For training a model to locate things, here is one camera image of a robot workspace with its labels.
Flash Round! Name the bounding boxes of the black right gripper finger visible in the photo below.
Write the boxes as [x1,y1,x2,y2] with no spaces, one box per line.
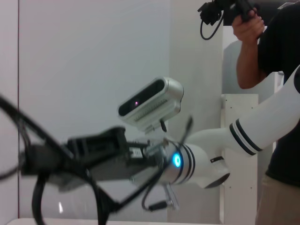
[20,144,95,191]

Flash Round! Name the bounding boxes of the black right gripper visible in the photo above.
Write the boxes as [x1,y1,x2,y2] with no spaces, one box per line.
[67,126,165,183]

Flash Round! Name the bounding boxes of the black glasses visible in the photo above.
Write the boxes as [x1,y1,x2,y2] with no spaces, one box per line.
[0,93,194,225]

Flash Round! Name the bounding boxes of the black handheld controller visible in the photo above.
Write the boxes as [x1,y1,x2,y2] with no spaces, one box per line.
[197,0,261,26]

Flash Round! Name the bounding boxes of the bare person forearm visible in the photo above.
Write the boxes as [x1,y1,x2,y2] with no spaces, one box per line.
[235,37,278,90]

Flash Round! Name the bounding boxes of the bare person hand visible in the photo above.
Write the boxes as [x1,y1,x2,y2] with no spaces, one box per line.
[231,8,265,43]

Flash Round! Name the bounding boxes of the white shelf cabinet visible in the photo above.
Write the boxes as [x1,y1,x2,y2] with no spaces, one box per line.
[221,93,259,225]

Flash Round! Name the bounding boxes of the person in black shirt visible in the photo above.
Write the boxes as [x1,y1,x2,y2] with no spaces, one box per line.
[255,0,300,225]

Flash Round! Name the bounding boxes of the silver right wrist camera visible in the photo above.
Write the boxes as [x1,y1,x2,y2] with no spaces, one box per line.
[117,76,185,135]

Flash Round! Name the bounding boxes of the right arm cable with plug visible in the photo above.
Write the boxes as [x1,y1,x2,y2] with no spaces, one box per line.
[141,181,180,212]

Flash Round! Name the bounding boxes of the black controller cable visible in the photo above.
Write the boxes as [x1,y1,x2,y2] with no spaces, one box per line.
[200,13,224,41]

